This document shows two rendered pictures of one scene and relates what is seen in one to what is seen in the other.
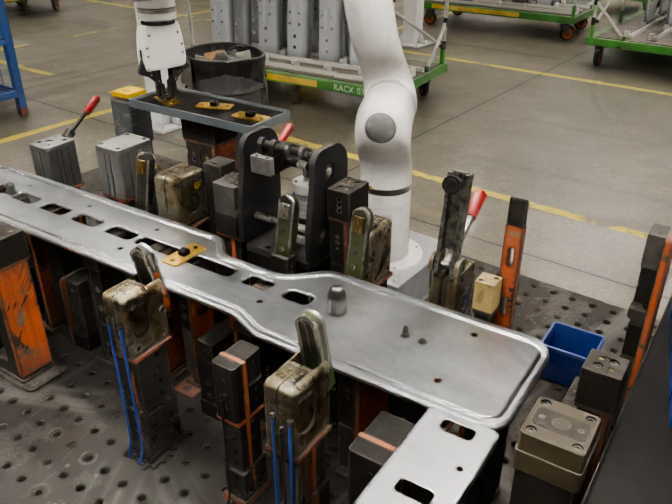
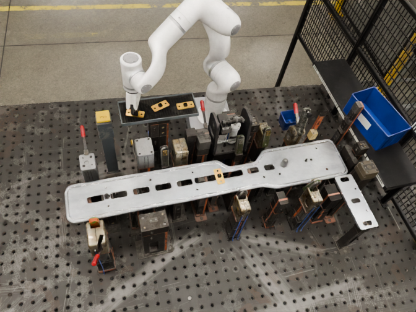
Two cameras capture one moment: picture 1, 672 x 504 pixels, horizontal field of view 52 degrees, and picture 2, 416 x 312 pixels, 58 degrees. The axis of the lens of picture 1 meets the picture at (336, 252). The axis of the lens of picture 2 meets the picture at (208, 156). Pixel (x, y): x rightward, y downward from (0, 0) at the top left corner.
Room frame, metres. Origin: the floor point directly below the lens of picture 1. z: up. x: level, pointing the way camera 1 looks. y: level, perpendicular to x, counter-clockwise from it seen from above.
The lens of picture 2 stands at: (0.70, 1.11, 2.54)
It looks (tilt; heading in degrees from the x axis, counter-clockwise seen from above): 56 degrees down; 302
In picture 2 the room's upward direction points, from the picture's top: 11 degrees clockwise
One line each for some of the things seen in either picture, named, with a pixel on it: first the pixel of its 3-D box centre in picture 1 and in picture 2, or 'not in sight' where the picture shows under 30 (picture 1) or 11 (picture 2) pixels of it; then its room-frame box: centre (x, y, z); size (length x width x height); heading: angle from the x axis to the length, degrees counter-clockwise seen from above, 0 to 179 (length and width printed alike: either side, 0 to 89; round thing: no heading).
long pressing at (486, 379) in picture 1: (174, 256); (215, 178); (1.13, 0.30, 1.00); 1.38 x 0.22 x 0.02; 57
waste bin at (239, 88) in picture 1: (227, 110); not in sight; (4.09, 0.66, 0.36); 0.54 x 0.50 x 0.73; 143
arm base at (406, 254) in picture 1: (384, 220); (214, 105); (1.49, -0.12, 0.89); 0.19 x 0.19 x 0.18
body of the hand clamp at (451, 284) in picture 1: (445, 347); (286, 148); (1.01, -0.20, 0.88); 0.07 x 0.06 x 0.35; 147
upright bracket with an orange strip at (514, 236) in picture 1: (500, 334); (307, 138); (0.95, -0.28, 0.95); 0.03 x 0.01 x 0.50; 57
